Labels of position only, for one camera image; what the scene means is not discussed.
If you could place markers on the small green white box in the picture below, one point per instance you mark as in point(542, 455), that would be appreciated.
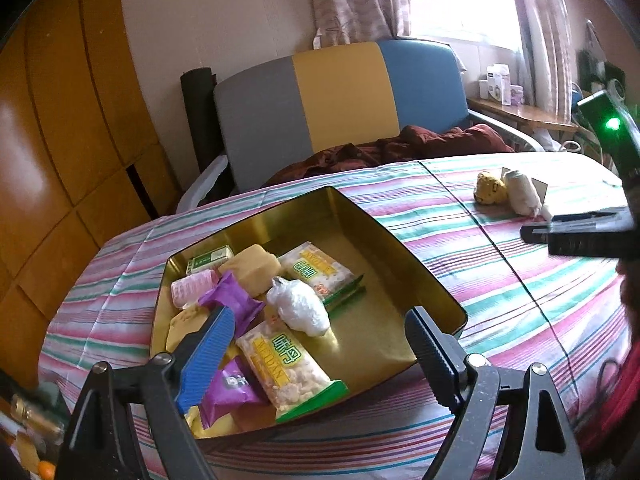
point(210, 259)

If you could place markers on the pale square pastry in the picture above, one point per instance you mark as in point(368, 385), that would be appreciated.
point(255, 267)

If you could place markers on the green yellow rice puff packet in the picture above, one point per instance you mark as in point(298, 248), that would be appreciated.
point(317, 272)
point(285, 370)

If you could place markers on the purple snack packet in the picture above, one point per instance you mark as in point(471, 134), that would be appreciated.
point(235, 305)
point(232, 385)

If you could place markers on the wooden wardrobe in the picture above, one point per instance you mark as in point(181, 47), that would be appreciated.
point(60, 135)

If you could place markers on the striped tablecloth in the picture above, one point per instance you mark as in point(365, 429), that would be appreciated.
point(500, 310)

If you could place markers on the small white carton box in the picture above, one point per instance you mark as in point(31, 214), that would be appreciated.
point(484, 90)

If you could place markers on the grey yellow blue chair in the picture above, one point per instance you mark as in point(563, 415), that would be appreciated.
point(340, 100)

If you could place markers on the person's red clothing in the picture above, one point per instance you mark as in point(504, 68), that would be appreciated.
point(622, 410)

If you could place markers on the maroon blanket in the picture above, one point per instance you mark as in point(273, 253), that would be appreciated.
point(400, 152)

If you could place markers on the yellow brown wrapped snack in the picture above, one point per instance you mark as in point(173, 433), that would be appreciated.
point(490, 189)

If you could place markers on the wooden side table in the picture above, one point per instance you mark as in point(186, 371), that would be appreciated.
point(520, 115)

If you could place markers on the glass bottle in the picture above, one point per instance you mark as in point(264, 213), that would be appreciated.
point(35, 415)

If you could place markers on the black rolled mat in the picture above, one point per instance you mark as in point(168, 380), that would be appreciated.
point(197, 120)

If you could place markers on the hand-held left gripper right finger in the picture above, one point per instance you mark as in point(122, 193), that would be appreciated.
point(435, 360)

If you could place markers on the gold metal tin tray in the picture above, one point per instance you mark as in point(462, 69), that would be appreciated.
point(380, 270)

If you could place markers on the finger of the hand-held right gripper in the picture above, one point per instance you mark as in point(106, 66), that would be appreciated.
point(585, 218)
point(575, 242)

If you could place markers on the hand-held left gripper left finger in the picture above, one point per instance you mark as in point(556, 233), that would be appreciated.
point(210, 350)

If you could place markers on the patterned curtain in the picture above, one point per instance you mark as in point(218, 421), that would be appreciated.
point(545, 35)
point(355, 0)

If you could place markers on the pink striped snack packet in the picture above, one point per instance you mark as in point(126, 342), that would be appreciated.
point(192, 287)

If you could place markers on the white plastic snack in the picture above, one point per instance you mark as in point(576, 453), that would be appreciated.
point(300, 307)

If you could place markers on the purple white carton box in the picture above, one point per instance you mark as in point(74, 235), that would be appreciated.
point(509, 95)

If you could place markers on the orange fruit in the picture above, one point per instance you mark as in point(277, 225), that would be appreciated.
point(46, 469)

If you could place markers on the cream paper wrapped snack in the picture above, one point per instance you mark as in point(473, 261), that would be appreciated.
point(520, 192)

